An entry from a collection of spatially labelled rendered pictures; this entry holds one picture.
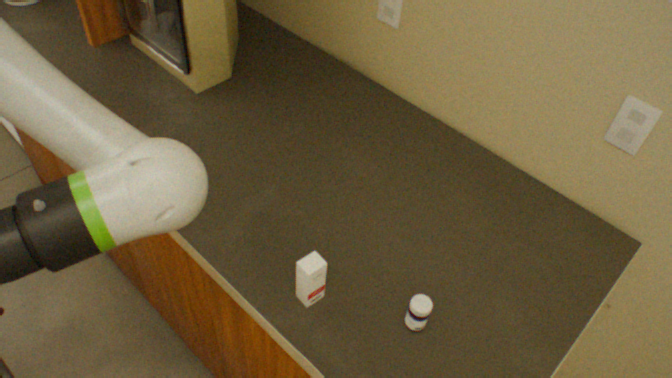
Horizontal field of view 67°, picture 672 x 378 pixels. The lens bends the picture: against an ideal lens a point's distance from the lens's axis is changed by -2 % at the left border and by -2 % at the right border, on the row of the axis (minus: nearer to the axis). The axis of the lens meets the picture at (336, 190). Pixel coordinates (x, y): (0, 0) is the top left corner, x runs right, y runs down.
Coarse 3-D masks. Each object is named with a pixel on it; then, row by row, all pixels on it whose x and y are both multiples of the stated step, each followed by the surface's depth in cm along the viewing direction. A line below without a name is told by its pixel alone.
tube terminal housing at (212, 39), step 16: (192, 0) 118; (208, 0) 121; (224, 0) 125; (192, 16) 120; (208, 16) 124; (224, 16) 127; (192, 32) 123; (208, 32) 126; (224, 32) 130; (144, 48) 144; (192, 48) 125; (208, 48) 129; (224, 48) 133; (160, 64) 142; (192, 64) 128; (208, 64) 132; (224, 64) 136; (192, 80) 133; (208, 80) 135
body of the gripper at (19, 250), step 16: (16, 208) 54; (0, 224) 51; (16, 224) 52; (0, 240) 51; (16, 240) 51; (0, 256) 51; (16, 256) 51; (32, 256) 52; (0, 272) 51; (16, 272) 52; (32, 272) 54
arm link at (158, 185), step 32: (128, 160) 55; (160, 160) 55; (192, 160) 58; (96, 192) 53; (128, 192) 54; (160, 192) 55; (192, 192) 57; (96, 224) 53; (128, 224) 55; (160, 224) 56
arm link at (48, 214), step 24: (24, 192) 54; (48, 192) 53; (24, 216) 51; (48, 216) 51; (72, 216) 52; (24, 240) 52; (48, 240) 51; (72, 240) 52; (48, 264) 53; (72, 264) 55
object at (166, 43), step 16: (128, 0) 133; (160, 0) 121; (176, 0) 116; (128, 16) 138; (144, 16) 131; (160, 16) 125; (176, 16) 119; (128, 32) 143; (144, 32) 136; (160, 32) 129; (176, 32) 123; (160, 48) 134; (176, 48) 127; (176, 64) 132
